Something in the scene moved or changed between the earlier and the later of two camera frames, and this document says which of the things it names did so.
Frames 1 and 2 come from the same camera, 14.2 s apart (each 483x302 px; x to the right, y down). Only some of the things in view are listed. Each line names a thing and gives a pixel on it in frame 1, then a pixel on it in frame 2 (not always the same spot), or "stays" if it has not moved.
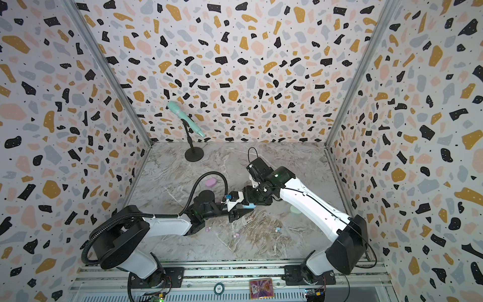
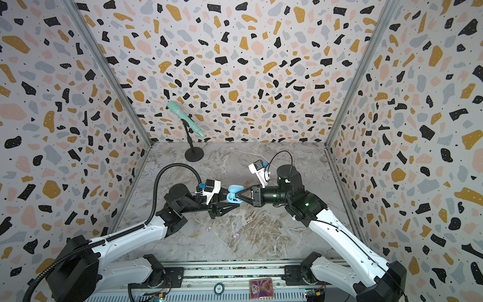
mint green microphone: x=175 y=107 stays
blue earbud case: x=251 y=206 → x=231 y=196
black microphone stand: x=192 y=154 stays
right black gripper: x=248 y=194 stays
